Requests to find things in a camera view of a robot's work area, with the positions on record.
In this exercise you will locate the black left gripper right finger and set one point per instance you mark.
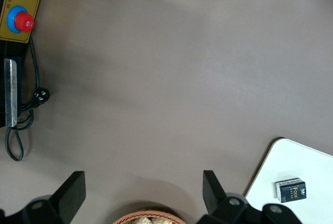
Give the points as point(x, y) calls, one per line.
point(218, 203)

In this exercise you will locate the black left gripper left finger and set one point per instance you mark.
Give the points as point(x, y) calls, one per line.
point(65, 203)

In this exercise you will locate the cream plastic tray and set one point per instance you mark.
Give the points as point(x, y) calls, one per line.
point(299, 161)

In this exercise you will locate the clear-wrapped cracker snack bag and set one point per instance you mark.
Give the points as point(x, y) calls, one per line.
point(161, 221)
point(141, 221)

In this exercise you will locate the round brown wicker basket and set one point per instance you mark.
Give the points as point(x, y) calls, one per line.
point(149, 211)

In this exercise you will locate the small black box gold print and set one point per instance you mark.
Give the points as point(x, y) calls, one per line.
point(292, 192)

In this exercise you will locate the silver metal bar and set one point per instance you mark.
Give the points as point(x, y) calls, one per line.
point(10, 91)

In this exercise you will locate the black equipment base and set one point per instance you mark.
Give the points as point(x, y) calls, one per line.
point(13, 49)

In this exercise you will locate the red emergency stop button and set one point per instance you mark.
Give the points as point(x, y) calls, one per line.
point(23, 22)

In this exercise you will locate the yellow control box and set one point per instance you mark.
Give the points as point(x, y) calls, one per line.
point(26, 5)

